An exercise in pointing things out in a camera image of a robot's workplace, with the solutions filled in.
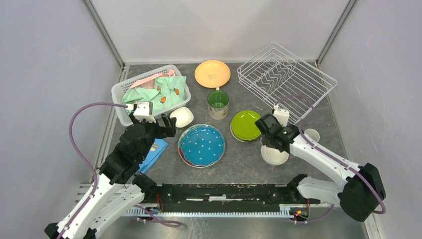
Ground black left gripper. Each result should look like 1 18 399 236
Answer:
130 112 177 161

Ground lime green plate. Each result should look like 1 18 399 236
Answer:
231 110 261 140

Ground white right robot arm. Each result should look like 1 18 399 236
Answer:
255 114 387 222

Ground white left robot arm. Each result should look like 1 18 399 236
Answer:
44 114 176 239

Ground blue printed cloth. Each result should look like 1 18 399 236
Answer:
138 139 168 174

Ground white round bowl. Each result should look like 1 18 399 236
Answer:
261 145 290 166

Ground teal rimmed red plate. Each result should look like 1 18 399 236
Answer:
177 123 226 169

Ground green printed cloth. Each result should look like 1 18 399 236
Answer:
122 76 186 112

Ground small white blue cup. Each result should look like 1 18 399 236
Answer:
304 128 320 143

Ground blue dotted plate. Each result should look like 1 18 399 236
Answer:
180 125 225 167

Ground pink cloth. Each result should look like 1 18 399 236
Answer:
129 69 176 89

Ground green interior mug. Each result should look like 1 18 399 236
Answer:
207 88 229 120

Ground orange plate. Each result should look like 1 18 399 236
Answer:
194 60 231 90

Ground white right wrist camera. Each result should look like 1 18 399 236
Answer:
272 105 290 126

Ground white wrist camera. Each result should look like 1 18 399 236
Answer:
126 101 156 124
272 105 290 126

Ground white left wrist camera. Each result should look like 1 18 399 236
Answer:
126 101 156 124

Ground white wire dish rack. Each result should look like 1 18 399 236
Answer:
237 43 337 124

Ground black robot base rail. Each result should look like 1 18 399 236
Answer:
132 174 320 213

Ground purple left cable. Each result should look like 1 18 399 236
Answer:
55 102 129 239

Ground aluminium corner post left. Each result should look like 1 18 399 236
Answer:
82 0 125 69

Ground aluminium corner post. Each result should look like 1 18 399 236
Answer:
315 0 358 68
82 0 125 69

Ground aluminium corner post right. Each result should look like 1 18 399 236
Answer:
315 0 358 68

